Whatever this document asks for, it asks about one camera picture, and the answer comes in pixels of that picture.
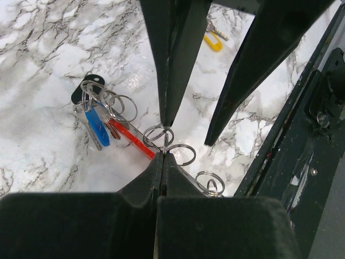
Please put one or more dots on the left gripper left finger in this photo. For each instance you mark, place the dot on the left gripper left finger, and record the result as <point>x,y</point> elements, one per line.
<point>83,225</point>

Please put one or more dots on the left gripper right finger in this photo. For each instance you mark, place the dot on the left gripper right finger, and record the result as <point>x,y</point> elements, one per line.
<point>195,226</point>

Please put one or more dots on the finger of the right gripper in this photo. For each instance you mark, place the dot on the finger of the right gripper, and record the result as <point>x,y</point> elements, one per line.
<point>275,32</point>
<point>176,30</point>

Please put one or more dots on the yellow tagged key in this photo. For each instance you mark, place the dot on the yellow tagged key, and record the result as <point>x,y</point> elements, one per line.
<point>213,37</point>

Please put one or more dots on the red keyring with keys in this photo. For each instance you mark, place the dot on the red keyring with keys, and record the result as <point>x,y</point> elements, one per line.
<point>110,107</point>

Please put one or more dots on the blue key tag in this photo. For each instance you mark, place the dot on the blue key tag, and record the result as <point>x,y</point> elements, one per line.
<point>97,126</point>

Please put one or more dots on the black key fob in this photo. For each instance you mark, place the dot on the black key fob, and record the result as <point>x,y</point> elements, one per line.
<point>76,96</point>

